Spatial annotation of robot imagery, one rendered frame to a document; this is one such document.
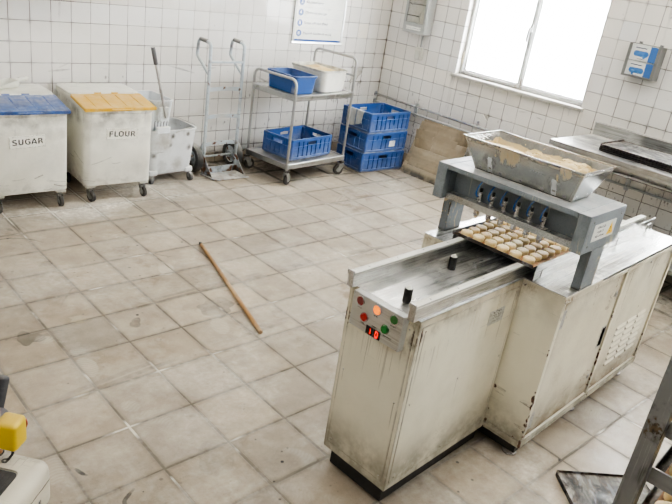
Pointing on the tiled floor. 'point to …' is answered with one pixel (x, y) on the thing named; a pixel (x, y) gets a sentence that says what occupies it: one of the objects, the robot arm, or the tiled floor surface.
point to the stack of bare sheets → (592, 487)
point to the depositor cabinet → (569, 334)
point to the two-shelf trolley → (293, 123)
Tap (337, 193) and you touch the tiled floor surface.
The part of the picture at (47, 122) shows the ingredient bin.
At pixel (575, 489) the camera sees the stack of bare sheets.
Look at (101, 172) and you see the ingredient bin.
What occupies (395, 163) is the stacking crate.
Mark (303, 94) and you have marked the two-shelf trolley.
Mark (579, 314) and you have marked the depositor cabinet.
